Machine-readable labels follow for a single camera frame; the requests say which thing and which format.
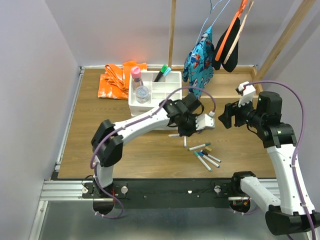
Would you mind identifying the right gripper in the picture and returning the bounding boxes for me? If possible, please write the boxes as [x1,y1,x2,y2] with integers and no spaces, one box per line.
[218,94,265,128]

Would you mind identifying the purple capped white marker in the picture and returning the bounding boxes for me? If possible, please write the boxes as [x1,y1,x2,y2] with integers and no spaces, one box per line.
[183,136,187,148]

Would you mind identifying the green capped white marker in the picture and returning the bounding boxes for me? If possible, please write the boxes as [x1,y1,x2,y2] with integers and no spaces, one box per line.
[188,142,211,151]

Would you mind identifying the teal capped white marker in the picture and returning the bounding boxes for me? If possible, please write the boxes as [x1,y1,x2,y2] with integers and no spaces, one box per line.
[193,151,212,172]

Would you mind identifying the blue capped white marker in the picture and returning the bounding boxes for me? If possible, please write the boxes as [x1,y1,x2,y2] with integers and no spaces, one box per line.
[199,152,220,168]

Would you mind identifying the black capped white marker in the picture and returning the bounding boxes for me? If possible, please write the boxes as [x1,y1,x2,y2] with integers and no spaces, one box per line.
[200,150,222,163]

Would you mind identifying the white plastic drawer organizer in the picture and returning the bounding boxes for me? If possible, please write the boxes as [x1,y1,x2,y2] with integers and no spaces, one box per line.
[127,70,182,123]

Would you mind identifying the clear jar of paperclips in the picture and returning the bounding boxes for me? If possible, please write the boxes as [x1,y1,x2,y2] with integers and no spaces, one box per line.
[135,85,149,104]

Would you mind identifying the light blue highlighter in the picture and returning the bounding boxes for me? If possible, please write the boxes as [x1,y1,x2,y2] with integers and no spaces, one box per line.
[159,67,172,82]

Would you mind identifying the black green highlighter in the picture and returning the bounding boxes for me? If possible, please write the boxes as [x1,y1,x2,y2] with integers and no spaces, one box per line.
[154,64,168,82]

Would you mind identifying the pink capped pen tube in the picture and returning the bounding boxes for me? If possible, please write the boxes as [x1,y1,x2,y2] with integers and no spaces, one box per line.
[130,66,143,91]

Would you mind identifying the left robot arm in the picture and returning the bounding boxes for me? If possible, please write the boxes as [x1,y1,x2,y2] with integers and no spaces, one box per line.
[90,93,207,198]

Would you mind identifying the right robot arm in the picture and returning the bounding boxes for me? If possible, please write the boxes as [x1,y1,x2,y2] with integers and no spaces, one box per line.
[218,90,320,240]

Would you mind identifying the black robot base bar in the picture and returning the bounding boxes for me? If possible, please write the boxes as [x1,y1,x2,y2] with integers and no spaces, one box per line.
[82,177,261,210]

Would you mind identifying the small tan eraser block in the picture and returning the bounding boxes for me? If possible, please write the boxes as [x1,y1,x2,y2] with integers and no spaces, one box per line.
[205,146,212,153]

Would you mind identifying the black garment on hanger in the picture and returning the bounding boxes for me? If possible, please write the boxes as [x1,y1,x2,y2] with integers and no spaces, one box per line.
[211,18,241,73]

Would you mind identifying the blue patterned shirt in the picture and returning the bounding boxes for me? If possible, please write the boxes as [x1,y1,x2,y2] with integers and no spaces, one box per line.
[182,26,215,99]

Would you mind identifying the orange tie-dye cloth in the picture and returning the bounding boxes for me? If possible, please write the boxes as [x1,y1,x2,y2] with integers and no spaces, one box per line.
[97,60,147,100]

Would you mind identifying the orange hanger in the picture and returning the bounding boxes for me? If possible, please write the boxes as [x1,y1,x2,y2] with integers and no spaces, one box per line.
[214,0,248,61]

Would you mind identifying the wooden hanger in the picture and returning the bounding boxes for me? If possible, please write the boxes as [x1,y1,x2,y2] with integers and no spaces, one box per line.
[223,0,254,64]

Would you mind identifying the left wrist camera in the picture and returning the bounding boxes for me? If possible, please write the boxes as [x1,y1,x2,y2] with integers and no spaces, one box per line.
[195,114,216,131]

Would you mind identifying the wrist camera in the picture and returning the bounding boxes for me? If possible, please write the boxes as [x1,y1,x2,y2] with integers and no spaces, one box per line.
[235,81,256,108]
[195,114,216,131]

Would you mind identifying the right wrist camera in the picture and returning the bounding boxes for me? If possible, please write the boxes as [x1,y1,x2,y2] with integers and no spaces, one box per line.
[235,81,256,108]

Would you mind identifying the wooden clothes rack frame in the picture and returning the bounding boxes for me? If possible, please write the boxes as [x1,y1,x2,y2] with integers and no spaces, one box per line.
[168,0,320,99]

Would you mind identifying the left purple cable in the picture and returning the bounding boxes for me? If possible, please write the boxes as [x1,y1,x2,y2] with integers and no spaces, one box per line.
[90,86,217,219]

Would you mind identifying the purple cable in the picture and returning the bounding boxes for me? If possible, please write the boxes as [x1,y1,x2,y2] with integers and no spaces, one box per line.
[90,86,217,219]
[232,80,316,240]

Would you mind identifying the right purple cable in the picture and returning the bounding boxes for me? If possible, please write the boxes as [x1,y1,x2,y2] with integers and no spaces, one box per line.
[232,80,316,240]

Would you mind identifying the light blue wire hanger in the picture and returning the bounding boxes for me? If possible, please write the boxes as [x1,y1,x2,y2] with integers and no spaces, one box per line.
[197,0,232,41]

